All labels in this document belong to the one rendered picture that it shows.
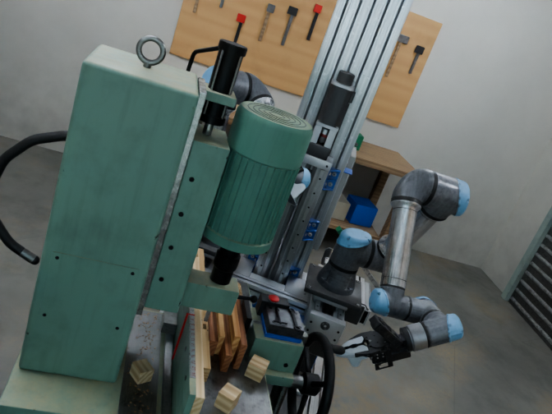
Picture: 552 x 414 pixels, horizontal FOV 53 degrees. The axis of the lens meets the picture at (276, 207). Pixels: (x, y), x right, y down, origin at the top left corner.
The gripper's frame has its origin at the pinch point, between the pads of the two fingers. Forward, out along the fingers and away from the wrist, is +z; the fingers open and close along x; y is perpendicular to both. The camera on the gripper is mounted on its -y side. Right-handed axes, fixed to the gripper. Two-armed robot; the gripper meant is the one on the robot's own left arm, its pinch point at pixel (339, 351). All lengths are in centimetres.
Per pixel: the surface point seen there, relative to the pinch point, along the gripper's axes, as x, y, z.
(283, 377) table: -10.5, -5.6, 16.9
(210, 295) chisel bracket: -7.2, -33.5, 29.2
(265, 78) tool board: 323, -5, -24
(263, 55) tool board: 324, -23, -25
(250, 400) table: -24.3, -14.4, 25.5
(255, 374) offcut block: -17.2, -14.9, 23.2
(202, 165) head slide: -10, -67, 23
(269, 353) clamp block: -8.5, -12.7, 18.9
